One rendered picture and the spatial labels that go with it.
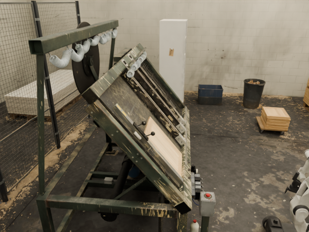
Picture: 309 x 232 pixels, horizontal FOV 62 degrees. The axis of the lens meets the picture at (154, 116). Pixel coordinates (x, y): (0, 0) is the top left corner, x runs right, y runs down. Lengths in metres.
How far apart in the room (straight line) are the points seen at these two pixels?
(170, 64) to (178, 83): 0.48
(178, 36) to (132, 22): 2.01
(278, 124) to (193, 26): 3.49
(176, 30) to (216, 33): 1.69
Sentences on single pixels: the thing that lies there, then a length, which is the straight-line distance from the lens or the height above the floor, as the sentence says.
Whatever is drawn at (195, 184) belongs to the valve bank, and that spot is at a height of 0.75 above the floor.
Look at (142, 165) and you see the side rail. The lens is 2.13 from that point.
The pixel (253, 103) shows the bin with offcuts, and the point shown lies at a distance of 6.85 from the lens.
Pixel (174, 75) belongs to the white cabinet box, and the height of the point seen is 0.84.
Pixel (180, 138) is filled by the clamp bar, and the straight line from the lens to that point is 3.04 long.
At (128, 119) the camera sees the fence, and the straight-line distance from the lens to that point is 2.22.
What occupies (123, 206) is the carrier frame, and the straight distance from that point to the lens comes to 2.44.
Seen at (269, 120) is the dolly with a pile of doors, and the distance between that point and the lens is 5.54.
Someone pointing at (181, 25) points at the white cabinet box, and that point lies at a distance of 6.07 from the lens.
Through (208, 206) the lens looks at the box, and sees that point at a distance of 2.34.
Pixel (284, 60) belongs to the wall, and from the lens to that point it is 7.87.
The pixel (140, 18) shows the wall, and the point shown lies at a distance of 7.63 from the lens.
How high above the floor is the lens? 2.44
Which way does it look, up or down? 24 degrees down
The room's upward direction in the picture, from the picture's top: straight up
